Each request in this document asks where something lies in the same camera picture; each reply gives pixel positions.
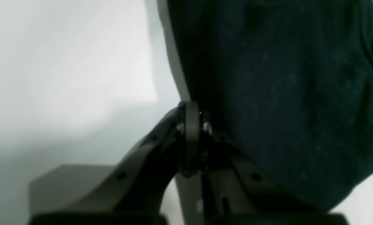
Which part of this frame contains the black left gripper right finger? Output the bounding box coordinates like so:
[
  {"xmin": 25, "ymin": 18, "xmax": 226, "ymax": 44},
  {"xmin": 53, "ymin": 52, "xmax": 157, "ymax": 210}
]
[{"xmin": 199, "ymin": 111, "xmax": 348, "ymax": 225}]

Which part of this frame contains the dark printed T-shirt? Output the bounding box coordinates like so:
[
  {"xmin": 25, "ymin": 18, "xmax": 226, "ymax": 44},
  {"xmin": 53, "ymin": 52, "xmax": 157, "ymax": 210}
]
[{"xmin": 168, "ymin": 0, "xmax": 373, "ymax": 211}]

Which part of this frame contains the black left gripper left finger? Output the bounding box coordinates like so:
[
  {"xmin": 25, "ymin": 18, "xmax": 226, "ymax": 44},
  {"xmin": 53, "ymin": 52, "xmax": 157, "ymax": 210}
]
[{"xmin": 28, "ymin": 102, "xmax": 187, "ymax": 225}]

